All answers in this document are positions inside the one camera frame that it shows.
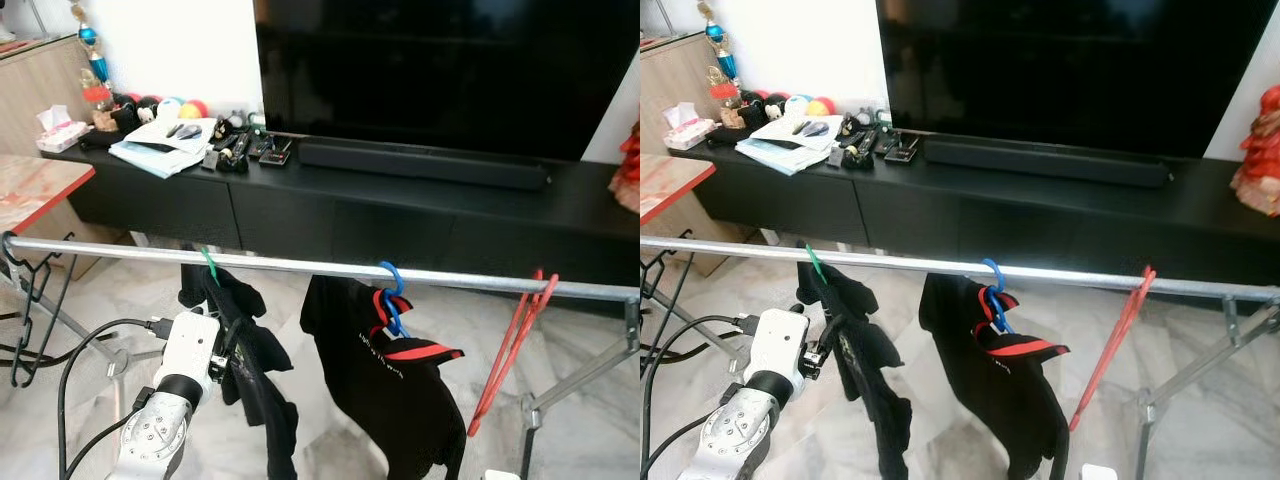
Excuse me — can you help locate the red plastic hanger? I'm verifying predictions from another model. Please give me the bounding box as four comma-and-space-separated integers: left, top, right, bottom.
466, 268, 559, 438
1068, 265, 1158, 433

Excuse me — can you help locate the black shirt red collar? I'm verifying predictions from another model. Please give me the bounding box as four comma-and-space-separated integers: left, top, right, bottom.
300, 275, 469, 480
918, 272, 1071, 480

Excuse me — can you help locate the white paper stack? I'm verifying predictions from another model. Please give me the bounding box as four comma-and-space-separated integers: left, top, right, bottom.
735, 115, 844, 176
108, 117, 219, 179

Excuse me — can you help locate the red laughing buddha statue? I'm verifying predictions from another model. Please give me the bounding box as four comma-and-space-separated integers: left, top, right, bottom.
610, 125, 641, 214
1230, 85, 1280, 218

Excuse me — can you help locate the black flat television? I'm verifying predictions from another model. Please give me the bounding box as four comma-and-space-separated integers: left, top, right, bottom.
877, 0, 1280, 161
254, 0, 641, 163

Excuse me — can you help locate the marble top table red edge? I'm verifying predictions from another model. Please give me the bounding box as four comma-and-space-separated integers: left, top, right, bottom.
640, 153, 719, 226
0, 153, 97, 236

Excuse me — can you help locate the blue plastic hanger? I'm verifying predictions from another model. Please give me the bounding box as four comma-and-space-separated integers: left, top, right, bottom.
977, 258, 1013, 336
375, 261, 411, 339

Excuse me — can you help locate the silver metal clothes rack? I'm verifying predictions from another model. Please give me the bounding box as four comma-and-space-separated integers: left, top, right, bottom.
0, 233, 641, 480
640, 236, 1280, 480

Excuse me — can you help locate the light wooden cabinet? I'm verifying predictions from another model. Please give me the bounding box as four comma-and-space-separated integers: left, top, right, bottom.
640, 33, 736, 276
0, 35, 126, 281

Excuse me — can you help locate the black plush toy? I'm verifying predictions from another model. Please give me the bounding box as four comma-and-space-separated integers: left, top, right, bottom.
110, 92, 161, 131
737, 90, 791, 126

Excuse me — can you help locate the blue gold trophy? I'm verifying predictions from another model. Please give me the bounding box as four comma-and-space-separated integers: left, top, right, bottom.
697, 0, 741, 101
68, 0, 113, 106

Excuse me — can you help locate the pink tissue box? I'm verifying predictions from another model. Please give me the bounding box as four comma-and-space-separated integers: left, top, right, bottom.
663, 102, 718, 151
36, 104, 93, 154

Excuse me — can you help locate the black low television cabinet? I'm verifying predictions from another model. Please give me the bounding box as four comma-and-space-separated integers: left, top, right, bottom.
668, 140, 1280, 301
42, 140, 641, 291

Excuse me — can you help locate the dark navy polo shirt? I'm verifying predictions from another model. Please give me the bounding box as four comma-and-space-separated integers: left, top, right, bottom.
178, 262, 301, 480
797, 262, 913, 480

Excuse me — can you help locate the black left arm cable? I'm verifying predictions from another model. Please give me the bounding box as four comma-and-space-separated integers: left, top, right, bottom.
643, 315, 766, 480
57, 317, 173, 480

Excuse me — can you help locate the black soundbar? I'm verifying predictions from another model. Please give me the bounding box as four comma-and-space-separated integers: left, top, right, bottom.
297, 138, 552, 193
922, 137, 1173, 191

